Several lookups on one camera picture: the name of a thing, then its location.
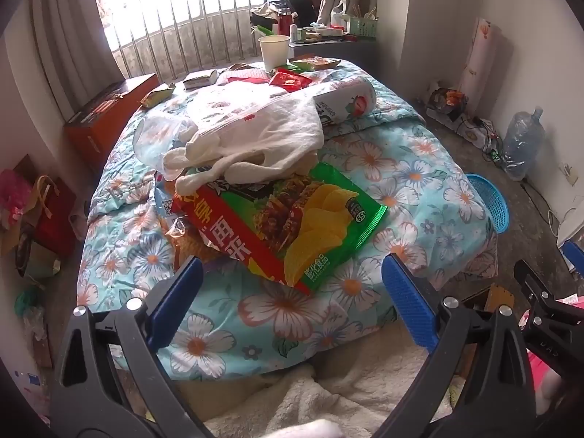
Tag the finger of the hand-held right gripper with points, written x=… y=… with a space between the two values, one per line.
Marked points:
x=536 y=294
x=577 y=260

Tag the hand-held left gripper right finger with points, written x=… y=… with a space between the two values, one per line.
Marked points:
x=410 y=296

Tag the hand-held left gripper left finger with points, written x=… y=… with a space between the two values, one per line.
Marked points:
x=178 y=296

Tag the blue and purple chip bag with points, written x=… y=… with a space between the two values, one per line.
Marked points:
x=182 y=237

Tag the blue plastic basket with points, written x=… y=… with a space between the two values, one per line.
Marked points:
x=495 y=205

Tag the green potato chip bag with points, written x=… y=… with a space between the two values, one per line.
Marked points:
x=292 y=219

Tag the white cotton glove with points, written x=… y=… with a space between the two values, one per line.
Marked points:
x=273 y=132

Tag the red snack packet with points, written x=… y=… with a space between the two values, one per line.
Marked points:
x=289 y=81

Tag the white water dispenser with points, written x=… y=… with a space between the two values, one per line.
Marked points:
x=572 y=232

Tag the brown cardboard piece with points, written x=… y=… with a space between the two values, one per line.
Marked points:
x=495 y=299

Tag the cream fleece blanket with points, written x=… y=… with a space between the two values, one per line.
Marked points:
x=356 y=388

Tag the empty clear water jug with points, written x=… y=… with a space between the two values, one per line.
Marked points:
x=524 y=146

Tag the floral light blue blanket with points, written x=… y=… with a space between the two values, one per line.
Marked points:
x=401 y=169

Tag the red gift bag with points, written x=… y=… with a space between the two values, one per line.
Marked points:
x=57 y=223

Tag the olive paper bag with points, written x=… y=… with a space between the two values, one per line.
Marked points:
x=39 y=260

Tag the green plastic bag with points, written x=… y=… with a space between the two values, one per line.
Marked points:
x=29 y=301

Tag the clear plastic bag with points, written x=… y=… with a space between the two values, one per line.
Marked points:
x=155 y=137

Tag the flat white box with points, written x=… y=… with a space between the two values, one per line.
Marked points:
x=474 y=134

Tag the pink gift bag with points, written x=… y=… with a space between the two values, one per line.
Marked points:
x=13 y=196

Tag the orange cardboard box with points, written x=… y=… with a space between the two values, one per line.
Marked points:
x=109 y=114

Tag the dark snack bags pile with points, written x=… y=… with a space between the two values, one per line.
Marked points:
x=447 y=100

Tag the white red print plastic bag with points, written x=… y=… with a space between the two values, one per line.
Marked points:
x=228 y=102

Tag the gold green snack wrapper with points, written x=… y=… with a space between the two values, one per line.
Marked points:
x=157 y=96

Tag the white strawberry print can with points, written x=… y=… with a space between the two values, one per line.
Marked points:
x=346 y=98

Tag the small beige snack box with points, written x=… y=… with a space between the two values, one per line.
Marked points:
x=200 y=80

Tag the rolled floral pink mat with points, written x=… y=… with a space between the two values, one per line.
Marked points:
x=479 y=59

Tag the crumpled gold snack wrapper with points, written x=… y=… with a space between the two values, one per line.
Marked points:
x=242 y=67

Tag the orange noodle snack wrapper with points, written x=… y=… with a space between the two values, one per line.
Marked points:
x=321 y=63

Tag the small green snack wrapper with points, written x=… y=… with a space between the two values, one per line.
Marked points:
x=302 y=66

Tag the grey cabinet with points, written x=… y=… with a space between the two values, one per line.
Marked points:
x=337 y=52

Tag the white paper cup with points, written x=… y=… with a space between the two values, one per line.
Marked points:
x=273 y=52

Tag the metal window railing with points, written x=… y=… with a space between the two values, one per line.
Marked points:
x=191 y=27

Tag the green plastic storage basket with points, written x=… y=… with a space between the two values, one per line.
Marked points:
x=362 y=27

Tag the red thermos bottle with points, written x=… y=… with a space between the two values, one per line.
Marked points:
x=284 y=23

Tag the black bag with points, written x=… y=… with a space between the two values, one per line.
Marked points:
x=289 y=0

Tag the white wall outlet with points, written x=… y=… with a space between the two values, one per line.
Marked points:
x=568 y=173

